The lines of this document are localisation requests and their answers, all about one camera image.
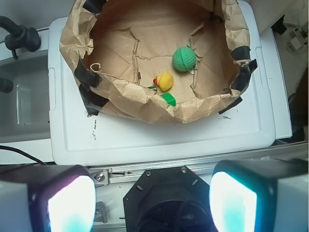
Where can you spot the crumpled brown paper bag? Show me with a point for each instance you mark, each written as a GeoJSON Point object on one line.
{"type": "Point", "coordinates": [115, 48]}

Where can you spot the green plastic piece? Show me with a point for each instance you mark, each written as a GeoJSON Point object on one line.
{"type": "Point", "coordinates": [169, 99]}

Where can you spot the green dimpled ball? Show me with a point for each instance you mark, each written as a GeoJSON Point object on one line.
{"type": "Point", "coordinates": [184, 59]}

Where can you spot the black octagonal mount plate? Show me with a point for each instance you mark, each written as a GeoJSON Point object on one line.
{"type": "Point", "coordinates": [168, 200]}

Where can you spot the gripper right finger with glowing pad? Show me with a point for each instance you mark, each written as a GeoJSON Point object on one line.
{"type": "Point", "coordinates": [260, 195]}

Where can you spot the clear plastic bin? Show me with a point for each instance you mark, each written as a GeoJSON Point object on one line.
{"type": "Point", "coordinates": [24, 112]}

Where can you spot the yellow rubber duck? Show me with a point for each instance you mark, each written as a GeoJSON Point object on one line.
{"type": "Point", "coordinates": [164, 81]}

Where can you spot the white plastic cooler lid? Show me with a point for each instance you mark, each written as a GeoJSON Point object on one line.
{"type": "Point", "coordinates": [108, 140]}

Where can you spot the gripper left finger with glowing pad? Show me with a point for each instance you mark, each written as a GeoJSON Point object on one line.
{"type": "Point", "coordinates": [46, 198]}

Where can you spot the white power adapter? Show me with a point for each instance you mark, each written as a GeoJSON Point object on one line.
{"type": "Point", "coordinates": [299, 40]}

